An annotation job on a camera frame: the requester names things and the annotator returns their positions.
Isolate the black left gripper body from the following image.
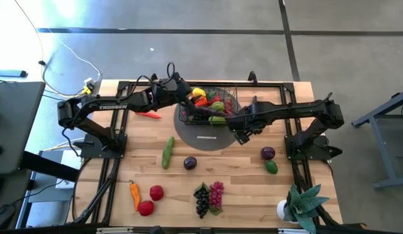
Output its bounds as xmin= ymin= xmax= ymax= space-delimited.
xmin=161 ymin=77 xmax=192 ymax=104

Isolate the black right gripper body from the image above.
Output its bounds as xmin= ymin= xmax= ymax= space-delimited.
xmin=232 ymin=112 xmax=266 ymax=134

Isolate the yellow bell pepper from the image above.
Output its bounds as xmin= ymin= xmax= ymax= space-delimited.
xmin=191 ymin=86 xmax=207 ymax=99

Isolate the dark grape bunch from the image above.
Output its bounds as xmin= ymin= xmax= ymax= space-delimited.
xmin=192 ymin=181 xmax=211 ymax=220
xmin=189 ymin=112 xmax=206 ymax=124

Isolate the purple eggplant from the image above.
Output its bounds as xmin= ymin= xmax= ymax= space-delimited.
xmin=192 ymin=107 xmax=228 ymax=118

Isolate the dark purple plum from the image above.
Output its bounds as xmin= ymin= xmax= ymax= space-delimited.
xmin=261 ymin=146 xmax=276 ymax=161
xmin=183 ymin=156 xmax=198 ymax=171

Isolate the green oval fruit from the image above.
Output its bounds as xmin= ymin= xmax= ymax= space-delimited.
xmin=265 ymin=160 xmax=279 ymax=175

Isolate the orange chili pepper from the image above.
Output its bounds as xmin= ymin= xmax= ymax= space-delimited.
xmin=129 ymin=179 xmax=141 ymax=213

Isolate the red tomato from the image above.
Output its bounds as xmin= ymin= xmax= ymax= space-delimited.
xmin=149 ymin=185 xmax=165 ymax=202
xmin=138 ymin=200 xmax=155 ymax=217

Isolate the gray round woven placemat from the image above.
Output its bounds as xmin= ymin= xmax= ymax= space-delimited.
xmin=173 ymin=94 xmax=241 ymax=152

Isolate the red chili pepper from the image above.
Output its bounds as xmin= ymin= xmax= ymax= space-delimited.
xmin=135 ymin=111 xmax=163 ymax=120

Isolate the green cucumber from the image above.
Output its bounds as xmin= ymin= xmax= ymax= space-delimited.
xmin=161 ymin=136 xmax=176 ymax=170

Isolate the red grape bunch with leaf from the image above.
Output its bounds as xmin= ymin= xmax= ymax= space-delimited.
xmin=208 ymin=181 xmax=226 ymax=216

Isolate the white and yellow power adapter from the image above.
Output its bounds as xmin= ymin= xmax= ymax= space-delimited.
xmin=83 ymin=77 xmax=95 ymax=95

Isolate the artificial plant in white pot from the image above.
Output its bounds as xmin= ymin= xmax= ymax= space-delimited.
xmin=276 ymin=183 xmax=331 ymax=234

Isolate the dark gray desk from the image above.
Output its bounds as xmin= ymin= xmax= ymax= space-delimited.
xmin=0 ymin=81 xmax=46 ymax=176

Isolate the blue-gray flat bar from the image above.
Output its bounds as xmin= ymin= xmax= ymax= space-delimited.
xmin=0 ymin=69 xmax=28 ymax=78

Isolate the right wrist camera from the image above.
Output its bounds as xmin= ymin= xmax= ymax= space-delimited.
xmin=234 ymin=131 xmax=251 ymax=146

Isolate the black wire basket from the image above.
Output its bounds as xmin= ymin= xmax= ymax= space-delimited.
xmin=177 ymin=84 xmax=240 ymax=127

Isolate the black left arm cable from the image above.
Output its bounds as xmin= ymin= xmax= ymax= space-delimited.
xmin=128 ymin=61 xmax=177 ymax=98

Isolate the black aluminium table frame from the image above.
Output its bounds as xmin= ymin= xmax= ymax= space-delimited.
xmin=66 ymin=79 xmax=368 ymax=234

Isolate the white floor cable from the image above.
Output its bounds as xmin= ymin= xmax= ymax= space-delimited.
xmin=45 ymin=27 xmax=103 ymax=82

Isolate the blue-gray metal cart frame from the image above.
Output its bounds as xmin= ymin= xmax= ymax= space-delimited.
xmin=350 ymin=89 xmax=403 ymax=191

